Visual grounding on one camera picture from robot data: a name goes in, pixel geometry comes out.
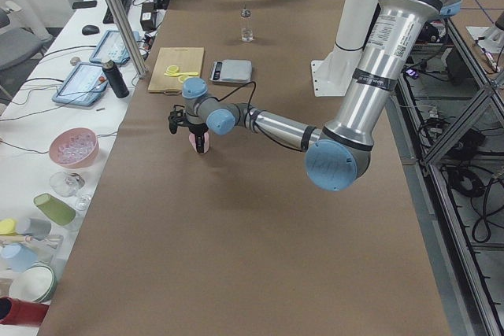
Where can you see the pink plastic cup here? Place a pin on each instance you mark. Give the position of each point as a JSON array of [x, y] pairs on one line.
[[199, 143]]

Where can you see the black computer mouse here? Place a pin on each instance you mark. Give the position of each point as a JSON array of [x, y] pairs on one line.
[[90, 30]]

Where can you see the yellow plastic cup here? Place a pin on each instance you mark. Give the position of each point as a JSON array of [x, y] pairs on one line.
[[8, 226]]

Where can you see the glass sauce bottle metal spout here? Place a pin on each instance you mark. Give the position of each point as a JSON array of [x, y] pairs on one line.
[[246, 29]]

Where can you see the lemon slice by knife blade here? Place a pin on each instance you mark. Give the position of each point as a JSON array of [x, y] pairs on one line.
[[172, 70]]

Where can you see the blue teach pendant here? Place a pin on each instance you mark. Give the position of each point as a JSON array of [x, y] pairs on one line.
[[85, 84], [111, 45]]

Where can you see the grey plastic cup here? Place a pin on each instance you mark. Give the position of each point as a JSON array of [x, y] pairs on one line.
[[37, 228]]

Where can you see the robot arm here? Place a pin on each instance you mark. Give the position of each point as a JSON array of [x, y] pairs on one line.
[[374, 39]]

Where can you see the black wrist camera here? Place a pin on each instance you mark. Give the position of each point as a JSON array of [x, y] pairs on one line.
[[177, 118]]

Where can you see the black smartphone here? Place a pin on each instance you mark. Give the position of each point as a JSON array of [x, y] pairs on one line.
[[84, 4]]

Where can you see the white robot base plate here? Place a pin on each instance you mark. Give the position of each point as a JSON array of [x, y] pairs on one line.
[[330, 78]]

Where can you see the light blue plastic cup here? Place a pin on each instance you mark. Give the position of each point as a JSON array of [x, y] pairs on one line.
[[18, 256]]

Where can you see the red cup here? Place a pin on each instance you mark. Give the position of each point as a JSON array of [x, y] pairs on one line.
[[22, 313]]

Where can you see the white green rimmed bowl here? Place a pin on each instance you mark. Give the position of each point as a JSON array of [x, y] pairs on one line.
[[36, 284]]

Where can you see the near blue teach pendant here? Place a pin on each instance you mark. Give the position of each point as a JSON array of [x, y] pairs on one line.
[[85, 84]]

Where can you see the black thermos bottle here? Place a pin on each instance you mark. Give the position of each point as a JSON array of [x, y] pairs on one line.
[[114, 77]]

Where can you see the far blue teach pendant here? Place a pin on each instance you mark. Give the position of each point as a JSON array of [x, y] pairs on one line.
[[111, 45]]

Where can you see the clear wine glass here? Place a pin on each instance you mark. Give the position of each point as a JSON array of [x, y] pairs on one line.
[[69, 185]]

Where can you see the bamboo cutting board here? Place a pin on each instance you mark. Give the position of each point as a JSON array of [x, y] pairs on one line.
[[189, 59]]

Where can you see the yellow plastic knife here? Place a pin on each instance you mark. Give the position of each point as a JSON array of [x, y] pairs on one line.
[[186, 74]]

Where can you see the pink bowl with ice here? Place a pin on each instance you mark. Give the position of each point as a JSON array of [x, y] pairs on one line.
[[75, 148]]

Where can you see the aluminium frame post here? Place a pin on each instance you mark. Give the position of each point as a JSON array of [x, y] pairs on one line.
[[121, 20]]

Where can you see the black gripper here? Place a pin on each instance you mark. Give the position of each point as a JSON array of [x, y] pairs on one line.
[[196, 128]]

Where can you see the green plastic cup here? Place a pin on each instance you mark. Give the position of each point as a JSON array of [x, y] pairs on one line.
[[55, 209]]

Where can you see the silver kitchen scale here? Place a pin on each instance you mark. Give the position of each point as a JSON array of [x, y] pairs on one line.
[[231, 71]]

